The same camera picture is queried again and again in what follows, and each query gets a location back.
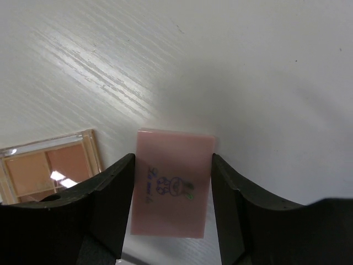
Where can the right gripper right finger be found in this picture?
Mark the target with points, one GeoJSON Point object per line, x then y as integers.
{"type": "Point", "coordinates": [255, 226]}

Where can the brown eyeshadow palette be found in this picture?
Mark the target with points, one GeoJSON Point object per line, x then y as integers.
{"type": "Point", "coordinates": [32, 172]}

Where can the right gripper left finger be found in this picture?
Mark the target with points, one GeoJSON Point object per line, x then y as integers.
{"type": "Point", "coordinates": [84, 224]}

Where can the pink compact case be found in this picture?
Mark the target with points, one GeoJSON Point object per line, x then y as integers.
{"type": "Point", "coordinates": [172, 180]}

